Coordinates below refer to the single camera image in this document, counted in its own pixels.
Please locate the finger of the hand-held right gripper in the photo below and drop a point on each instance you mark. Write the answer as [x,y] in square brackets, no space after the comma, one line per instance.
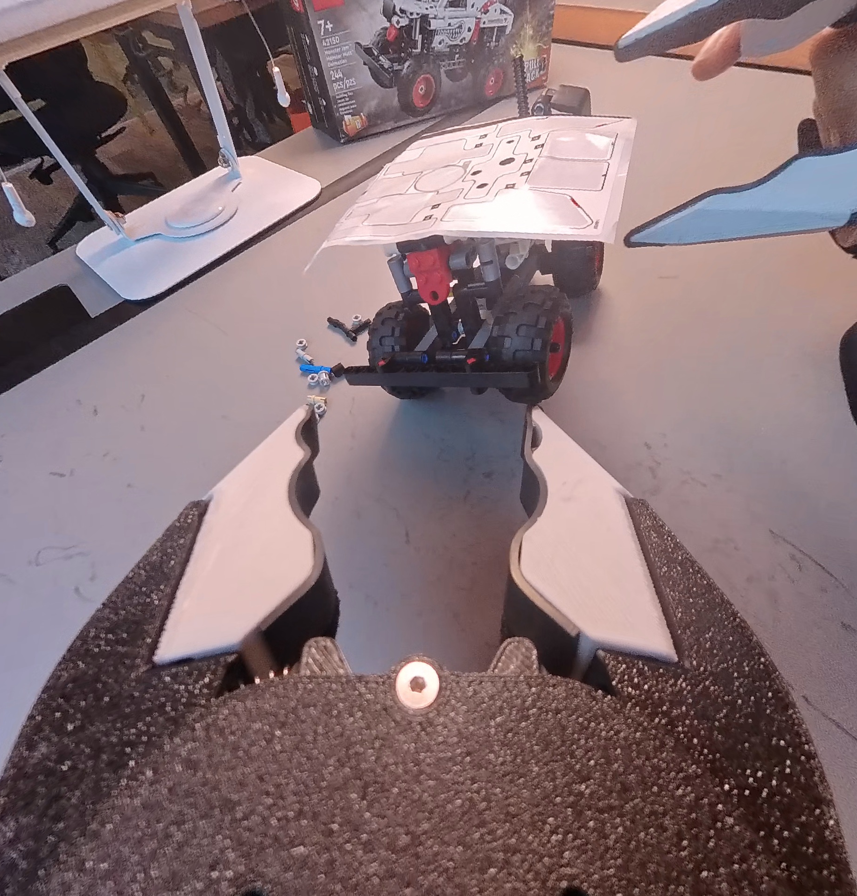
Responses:
[709,14]
[779,203]

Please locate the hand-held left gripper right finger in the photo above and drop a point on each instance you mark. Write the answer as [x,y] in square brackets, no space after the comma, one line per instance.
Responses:
[590,560]

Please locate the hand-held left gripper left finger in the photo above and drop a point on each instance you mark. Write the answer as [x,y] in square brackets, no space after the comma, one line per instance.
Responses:
[244,560]

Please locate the white printed sticker sheet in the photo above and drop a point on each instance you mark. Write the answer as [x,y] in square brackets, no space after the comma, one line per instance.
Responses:
[513,182]

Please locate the white lego truck model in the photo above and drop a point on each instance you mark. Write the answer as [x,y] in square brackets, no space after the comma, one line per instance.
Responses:
[457,322]

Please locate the small tan lego piece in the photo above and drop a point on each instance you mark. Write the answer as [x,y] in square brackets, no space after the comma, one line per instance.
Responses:
[317,406]

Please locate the small grey lego piece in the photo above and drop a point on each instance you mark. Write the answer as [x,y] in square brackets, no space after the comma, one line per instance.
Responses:
[317,387]

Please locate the small blue lego piece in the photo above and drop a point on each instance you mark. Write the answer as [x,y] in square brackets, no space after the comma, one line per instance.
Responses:
[310,370]

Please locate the lego set box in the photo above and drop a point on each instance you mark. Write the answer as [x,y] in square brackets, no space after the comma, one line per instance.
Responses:
[443,56]

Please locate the white plastic stand base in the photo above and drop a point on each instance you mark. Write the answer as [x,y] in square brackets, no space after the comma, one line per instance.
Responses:
[191,231]

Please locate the black office chair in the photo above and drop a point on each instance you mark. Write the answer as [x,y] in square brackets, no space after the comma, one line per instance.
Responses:
[65,105]

